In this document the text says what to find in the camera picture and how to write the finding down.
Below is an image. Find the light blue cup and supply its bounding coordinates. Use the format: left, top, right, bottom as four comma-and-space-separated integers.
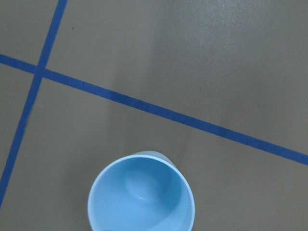
87, 151, 195, 231

